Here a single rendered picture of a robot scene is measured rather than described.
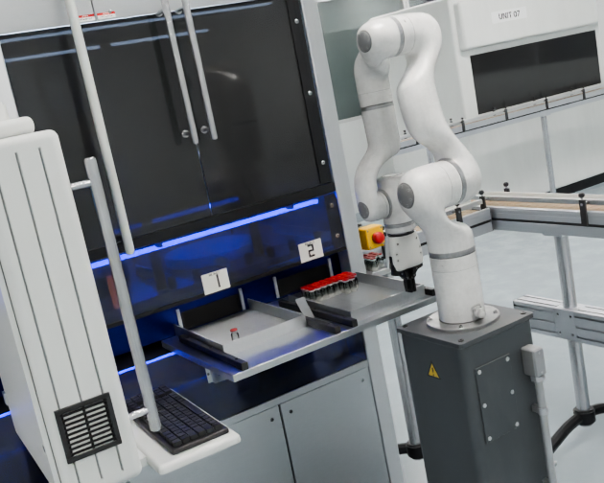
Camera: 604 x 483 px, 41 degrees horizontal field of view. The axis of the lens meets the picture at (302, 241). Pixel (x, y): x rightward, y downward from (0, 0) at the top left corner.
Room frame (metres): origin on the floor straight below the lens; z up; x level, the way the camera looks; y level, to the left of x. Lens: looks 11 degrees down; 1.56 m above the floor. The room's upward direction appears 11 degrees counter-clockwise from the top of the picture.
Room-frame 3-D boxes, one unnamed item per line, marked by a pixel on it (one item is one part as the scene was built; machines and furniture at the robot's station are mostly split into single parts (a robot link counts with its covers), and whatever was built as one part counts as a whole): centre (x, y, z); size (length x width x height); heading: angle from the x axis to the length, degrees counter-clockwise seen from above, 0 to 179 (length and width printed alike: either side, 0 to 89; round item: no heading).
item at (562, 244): (2.83, -0.93, 0.46); 0.09 x 0.09 x 0.77; 30
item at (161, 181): (2.24, 0.45, 1.51); 0.47 x 0.01 x 0.59; 120
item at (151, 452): (1.84, 0.45, 0.79); 0.45 x 0.28 x 0.03; 28
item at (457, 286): (2.02, -0.37, 0.95); 0.19 x 0.19 x 0.18
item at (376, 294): (2.32, -0.12, 0.90); 0.34 x 0.26 x 0.04; 29
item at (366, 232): (2.64, -0.23, 1.00); 0.08 x 0.07 x 0.07; 30
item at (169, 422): (1.87, 0.40, 0.82); 0.40 x 0.14 x 0.02; 28
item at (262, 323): (2.24, 0.23, 0.90); 0.34 x 0.26 x 0.04; 30
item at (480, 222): (2.90, -0.40, 0.92); 0.69 x 0.16 x 0.16; 120
